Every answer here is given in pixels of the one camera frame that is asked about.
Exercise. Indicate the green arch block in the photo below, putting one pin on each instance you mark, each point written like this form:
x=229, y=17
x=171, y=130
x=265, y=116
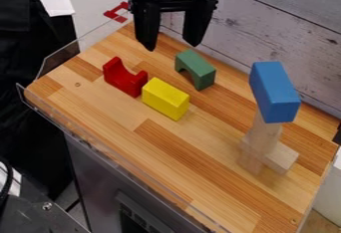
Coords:
x=195, y=68

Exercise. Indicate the red arch block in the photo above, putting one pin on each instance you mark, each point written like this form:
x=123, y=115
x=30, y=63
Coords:
x=124, y=76

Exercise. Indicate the yellow block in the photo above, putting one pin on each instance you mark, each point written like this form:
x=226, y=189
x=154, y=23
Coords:
x=165, y=98

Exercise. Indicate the blue block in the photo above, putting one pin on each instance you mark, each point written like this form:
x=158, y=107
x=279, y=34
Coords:
x=273, y=91

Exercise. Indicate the plain wooden block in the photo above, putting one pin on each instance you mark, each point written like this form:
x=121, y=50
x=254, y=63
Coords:
x=263, y=134
x=271, y=161

